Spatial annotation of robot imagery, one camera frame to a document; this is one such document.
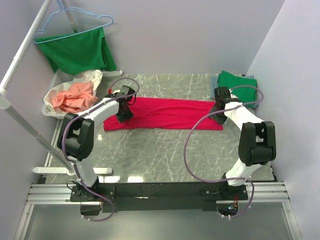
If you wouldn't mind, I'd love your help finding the red t-shirt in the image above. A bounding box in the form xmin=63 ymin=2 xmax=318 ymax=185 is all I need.
xmin=103 ymin=97 xmax=214 ymax=132

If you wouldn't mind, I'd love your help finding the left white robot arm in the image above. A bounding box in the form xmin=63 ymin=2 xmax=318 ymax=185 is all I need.
xmin=57 ymin=85 xmax=137 ymax=201

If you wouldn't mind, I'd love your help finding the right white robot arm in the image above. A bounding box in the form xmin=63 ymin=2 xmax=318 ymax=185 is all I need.
xmin=210 ymin=86 xmax=277 ymax=200

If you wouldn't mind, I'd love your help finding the folded green t-shirt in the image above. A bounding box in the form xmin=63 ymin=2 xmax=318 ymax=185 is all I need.
xmin=216 ymin=70 xmax=258 ymax=107

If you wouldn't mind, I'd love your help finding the white cloth in basket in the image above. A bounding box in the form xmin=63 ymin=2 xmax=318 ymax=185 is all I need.
xmin=42 ymin=70 xmax=103 ymax=119

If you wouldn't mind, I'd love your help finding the peach t-shirt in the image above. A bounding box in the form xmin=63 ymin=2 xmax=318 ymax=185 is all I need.
xmin=51 ymin=82 xmax=98 ymax=114

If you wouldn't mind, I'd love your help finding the hanging green t-shirt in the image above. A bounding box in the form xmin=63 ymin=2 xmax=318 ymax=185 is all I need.
xmin=34 ymin=27 xmax=117 ymax=76

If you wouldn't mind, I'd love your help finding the white laundry basket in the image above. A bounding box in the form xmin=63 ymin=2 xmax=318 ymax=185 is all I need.
xmin=41 ymin=68 xmax=102 ymax=120

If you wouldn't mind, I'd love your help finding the white clothes rack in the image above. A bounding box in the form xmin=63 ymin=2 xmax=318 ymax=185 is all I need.
xmin=0 ymin=0 xmax=123 ymax=176

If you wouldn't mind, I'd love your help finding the black base beam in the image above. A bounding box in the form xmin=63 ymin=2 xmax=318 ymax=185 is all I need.
xmin=70 ymin=182 xmax=249 ymax=213

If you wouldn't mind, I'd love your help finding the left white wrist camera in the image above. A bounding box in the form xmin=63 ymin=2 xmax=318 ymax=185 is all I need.
xmin=106 ymin=88 xmax=120 ymax=98

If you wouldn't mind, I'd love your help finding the aluminium rail frame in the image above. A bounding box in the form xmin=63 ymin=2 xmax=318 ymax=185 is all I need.
xmin=15 ymin=182 xmax=303 ymax=240

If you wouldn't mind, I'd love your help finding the light blue wire hanger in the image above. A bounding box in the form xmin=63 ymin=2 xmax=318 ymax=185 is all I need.
xmin=32 ymin=0 xmax=114 ymax=45

